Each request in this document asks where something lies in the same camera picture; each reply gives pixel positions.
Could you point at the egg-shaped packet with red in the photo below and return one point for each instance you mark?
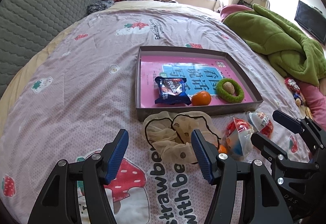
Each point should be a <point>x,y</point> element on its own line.
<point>262,122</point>

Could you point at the pink cloth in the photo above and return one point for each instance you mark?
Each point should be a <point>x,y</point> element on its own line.
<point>314,99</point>

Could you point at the small toy figure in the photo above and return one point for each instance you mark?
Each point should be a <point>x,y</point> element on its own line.
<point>299,99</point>

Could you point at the shallow grey cardboard box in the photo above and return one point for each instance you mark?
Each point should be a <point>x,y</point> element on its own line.
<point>178,112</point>

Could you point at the red candy packet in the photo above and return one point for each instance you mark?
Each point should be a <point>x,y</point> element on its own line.
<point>291,84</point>

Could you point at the green blanket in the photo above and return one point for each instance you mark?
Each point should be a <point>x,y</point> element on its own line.
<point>275,35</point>

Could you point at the egg-shaped packet with blue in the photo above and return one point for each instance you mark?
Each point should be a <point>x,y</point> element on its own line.
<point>239,137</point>

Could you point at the dark patterned cloth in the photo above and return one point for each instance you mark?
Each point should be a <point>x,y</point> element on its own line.
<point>99,6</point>

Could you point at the printed pink bed sheet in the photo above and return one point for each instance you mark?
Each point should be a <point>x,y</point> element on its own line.
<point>76,86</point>

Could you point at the orange tangerine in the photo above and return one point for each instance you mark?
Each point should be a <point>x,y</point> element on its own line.
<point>222,149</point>
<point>201,98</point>

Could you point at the walnut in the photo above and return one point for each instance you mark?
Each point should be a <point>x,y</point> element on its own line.
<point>229,87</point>

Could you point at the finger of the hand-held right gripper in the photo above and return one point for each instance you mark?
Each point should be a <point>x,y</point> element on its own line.
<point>285,119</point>
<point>264,145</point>

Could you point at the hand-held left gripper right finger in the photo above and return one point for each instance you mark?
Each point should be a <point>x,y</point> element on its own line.
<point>202,160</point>

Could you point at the grey quilted headboard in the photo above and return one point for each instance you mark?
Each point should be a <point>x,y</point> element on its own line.
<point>43,10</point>

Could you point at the black television screen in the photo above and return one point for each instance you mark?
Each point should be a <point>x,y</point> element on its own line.
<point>310,21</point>

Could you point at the pink book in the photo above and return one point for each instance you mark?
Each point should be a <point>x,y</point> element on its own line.
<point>152,68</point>

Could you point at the blue cookie packet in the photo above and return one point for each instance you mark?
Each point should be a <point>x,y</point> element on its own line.
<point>170,89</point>

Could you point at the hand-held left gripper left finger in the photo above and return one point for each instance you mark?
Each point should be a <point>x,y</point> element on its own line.
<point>116,160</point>

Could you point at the beige scrunchie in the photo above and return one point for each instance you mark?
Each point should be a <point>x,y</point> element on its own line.
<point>163,137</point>

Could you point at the yellow snack packet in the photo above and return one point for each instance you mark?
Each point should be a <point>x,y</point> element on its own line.
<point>308,112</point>

